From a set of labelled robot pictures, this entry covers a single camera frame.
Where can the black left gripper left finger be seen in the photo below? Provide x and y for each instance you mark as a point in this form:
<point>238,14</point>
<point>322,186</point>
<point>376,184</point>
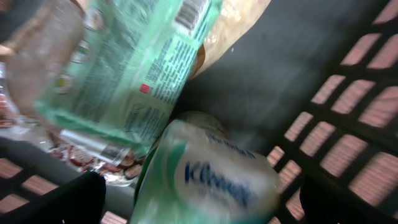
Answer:
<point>81,200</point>

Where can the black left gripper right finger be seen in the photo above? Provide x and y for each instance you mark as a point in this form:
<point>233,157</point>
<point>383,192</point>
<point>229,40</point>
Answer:
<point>324,206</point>

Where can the tissue pack white green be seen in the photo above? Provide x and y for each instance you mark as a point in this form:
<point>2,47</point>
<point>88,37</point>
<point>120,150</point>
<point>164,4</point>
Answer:
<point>196,176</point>

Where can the teal snack packet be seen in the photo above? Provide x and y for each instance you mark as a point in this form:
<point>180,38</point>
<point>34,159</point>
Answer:
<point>125,76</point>

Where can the green lid jar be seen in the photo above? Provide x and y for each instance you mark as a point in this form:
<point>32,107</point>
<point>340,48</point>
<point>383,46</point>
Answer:
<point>198,118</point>

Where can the brown snack bag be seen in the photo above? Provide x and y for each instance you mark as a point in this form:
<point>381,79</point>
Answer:
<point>37,43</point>

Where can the dark grey plastic basket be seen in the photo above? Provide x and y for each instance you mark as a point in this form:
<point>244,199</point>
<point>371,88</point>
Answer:
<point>311,93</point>

